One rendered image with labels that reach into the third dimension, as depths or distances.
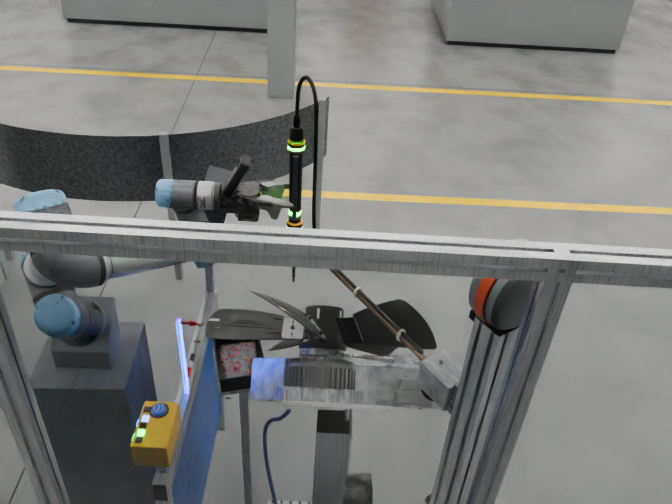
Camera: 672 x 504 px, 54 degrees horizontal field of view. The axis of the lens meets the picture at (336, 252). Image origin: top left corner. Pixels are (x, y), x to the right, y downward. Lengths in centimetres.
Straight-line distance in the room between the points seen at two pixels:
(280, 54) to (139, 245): 526
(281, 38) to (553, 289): 527
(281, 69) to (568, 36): 354
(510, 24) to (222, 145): 496
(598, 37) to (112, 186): 606
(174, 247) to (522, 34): 734
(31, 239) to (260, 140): 285
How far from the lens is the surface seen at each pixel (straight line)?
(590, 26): 831
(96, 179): 381
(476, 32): 799
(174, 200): 176
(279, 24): 608
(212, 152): 371
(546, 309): 104
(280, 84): 627
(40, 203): 165
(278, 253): 94
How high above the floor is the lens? 259
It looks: 37 degrees down
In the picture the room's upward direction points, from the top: 4 degrees clockwise
